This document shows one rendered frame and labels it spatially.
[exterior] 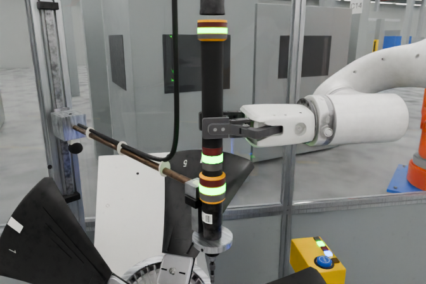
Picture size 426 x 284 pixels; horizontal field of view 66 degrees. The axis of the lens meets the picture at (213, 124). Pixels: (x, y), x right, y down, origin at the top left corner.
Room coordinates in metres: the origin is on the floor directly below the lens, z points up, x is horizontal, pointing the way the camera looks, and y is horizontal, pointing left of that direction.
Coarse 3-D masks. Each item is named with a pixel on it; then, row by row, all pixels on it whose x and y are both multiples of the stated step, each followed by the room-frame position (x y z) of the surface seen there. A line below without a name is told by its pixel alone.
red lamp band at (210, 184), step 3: (225, 177) 0.49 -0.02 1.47; (201, 180) 0.48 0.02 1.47; (204, 180) 0.48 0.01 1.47; (219, 180) 0.48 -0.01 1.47; (222, 180) 0.48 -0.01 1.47; (225, 180) 0.49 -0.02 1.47; (201, 183) 0.48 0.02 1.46; (204, 183) 0.48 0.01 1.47; (207, 183) 0.48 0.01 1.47; (210, 183) 0.47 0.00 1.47; (213, 183) 0.47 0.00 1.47; (216, 183) 0.47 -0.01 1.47; (219, 183) 0.48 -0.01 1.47; (222, 183) 0.48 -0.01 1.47; (207, 186) 0.48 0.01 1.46; (210, 186) 0.47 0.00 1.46; (213, 186) 0.47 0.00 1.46; (216, 186) 0.47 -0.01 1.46
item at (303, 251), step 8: (296, 240) 0.90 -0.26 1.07; (304, 240) 0.90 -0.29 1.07; (312, 240) 0.90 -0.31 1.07; (296, 248) 0.87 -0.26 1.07; (304, 248) 0.86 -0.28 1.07; (312, 248) 0.86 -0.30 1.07; (320, 248) 0.86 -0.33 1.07; (328, 248) 0.86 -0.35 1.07; (296, 256) 0.86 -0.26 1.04; (304, 256) 0.83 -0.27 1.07; (312, 256) 0.83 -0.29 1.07; (328, 256) 0.83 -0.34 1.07; (296, 264) 0.86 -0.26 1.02; (304, 264) 0.81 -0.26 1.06; (312, 264) 0.79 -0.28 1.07; (336, 264) 0.79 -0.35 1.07; (320, 272) 0.76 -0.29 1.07; (328, 272) 0.76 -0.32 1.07; (336, 272) 0.77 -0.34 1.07; (344, 272) 0.77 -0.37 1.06; (328, 280) 0.76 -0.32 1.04; (336, 280) 0.77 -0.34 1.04; (344, 280) 0.77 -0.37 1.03
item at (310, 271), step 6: (306, 270) 0.62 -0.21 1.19; (312, 270) 0.62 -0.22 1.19; (288, 276) 0.60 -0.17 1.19; (294, 276) 0.60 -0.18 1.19; (300, 276) 0.60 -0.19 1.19; (306, 276) 0.60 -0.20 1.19; (312, 276) 0.60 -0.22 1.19; (318, 276) 0.60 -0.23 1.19; (270, 282) 0.59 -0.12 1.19; (276, 282) 0.59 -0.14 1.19; (282, 282) 0.59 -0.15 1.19; (288, 282) 0.59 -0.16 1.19; (294, 282) 0.59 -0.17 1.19; (300, 282) 0.59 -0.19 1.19; (306, 282) 0.59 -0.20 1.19; (312, 282) 0.59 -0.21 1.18; (318, 282) 0.59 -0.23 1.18; (324, 282) 0.59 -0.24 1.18
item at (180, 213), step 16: (176, 160) 0.72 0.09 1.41; (192, 160) 0.70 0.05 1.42; (224, 160) 0.66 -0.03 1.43; (240, 160) 0.65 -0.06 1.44; (192, 176) 0.67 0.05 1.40; (240, 176) 0.62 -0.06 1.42; (176, 192) 0.66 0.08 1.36; (176, 208) 0.63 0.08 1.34; (224, 208) 0.58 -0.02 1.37; (176, 224) 0.61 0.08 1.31; (176, 240) 0.58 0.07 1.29; (192, 256) 0.53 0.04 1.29
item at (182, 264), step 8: (168, 256) 0.58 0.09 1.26; (176, 256) 0.56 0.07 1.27; (184, 256) 0.55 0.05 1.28; (168, 264) 0.56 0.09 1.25; (176, 264) 0.55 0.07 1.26; (184, 264) 0.54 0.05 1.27; (192, 264) 0.53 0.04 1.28; (160, 272) 0.56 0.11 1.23; (168, 272) 0.55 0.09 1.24; (176, 272) 0.54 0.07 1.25; (184, 272) 0.52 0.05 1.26; (160, 280) 0.55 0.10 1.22; (168, 280) 0.54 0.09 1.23; (176, 280) 0.52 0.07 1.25; (184, 280) 0.51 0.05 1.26
